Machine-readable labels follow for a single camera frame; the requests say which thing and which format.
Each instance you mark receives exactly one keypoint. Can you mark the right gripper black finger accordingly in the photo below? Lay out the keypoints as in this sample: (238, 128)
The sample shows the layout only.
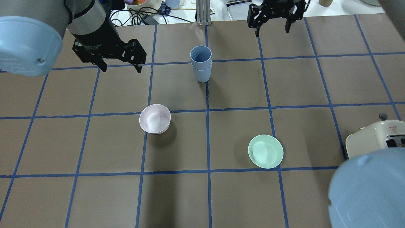
(288, 24)
(256, 29)

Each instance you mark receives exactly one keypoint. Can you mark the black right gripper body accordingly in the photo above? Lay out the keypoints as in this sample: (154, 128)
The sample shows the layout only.
(277, 6)

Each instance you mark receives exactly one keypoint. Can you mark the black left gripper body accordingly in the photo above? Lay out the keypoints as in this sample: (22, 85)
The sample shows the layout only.
(102, 37)

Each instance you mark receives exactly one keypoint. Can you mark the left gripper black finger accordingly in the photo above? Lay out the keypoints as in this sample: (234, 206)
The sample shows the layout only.
(102, 65)
(138, 66)

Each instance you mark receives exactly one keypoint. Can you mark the blue cup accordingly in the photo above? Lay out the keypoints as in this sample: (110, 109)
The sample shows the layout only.
(203, 75)
(201, 57)

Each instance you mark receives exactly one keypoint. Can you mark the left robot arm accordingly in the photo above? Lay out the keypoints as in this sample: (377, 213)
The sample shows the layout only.
(32, 33)

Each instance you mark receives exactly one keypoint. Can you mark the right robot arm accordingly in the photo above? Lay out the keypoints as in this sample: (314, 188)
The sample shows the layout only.
(367, 190)

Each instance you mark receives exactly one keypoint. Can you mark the grey tablet tray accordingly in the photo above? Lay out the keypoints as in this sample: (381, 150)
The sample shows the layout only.
(238, 9)

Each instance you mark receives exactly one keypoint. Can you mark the cardboard tube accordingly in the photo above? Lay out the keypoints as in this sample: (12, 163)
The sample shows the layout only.
(325, 3)

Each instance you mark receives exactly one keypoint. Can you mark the beige bowl of blocks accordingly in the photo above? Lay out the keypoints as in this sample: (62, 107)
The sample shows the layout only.
(145, 4)

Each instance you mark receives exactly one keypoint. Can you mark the pink bowl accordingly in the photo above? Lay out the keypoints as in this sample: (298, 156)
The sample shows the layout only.
(155, 119)

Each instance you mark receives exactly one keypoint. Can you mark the mint green bowl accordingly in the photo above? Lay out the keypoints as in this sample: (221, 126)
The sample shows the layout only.
(265, 151)

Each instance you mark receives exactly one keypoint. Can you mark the cream white toaster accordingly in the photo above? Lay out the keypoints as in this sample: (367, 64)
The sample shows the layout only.
(377, 136)

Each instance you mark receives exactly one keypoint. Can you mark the aluminium frame post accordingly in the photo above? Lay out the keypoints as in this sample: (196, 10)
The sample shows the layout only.
(203, 13)

